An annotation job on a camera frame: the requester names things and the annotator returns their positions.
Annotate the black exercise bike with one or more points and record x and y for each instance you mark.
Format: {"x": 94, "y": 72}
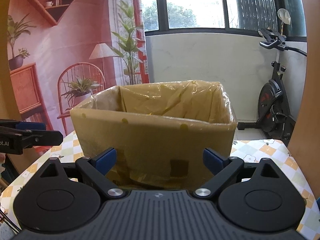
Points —
{"x": 274, "y": 115}

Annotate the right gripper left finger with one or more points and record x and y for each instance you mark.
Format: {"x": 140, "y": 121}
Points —
{"x": 93, "y": 171}

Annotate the printed room backdrop curtain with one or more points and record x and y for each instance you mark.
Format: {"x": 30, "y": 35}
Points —
{"x": 62, "y": 51}

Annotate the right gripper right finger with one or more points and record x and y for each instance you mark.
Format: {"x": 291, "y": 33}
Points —
{"x": 225, "y": 170}

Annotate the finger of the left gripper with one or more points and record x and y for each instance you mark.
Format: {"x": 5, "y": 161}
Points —
{"x": 36, "y": 137}
{"x": 22, "y": 125}

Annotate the checkered floral tablecloth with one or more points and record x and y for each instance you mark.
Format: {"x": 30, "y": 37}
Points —
{"x": 261, "y": 203}

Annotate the black framed window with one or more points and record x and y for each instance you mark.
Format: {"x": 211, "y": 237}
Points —
{"x": 240, "y": 17}

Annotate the taped cardboard box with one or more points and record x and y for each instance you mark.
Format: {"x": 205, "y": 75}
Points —
{"x": 159, "y": 131}

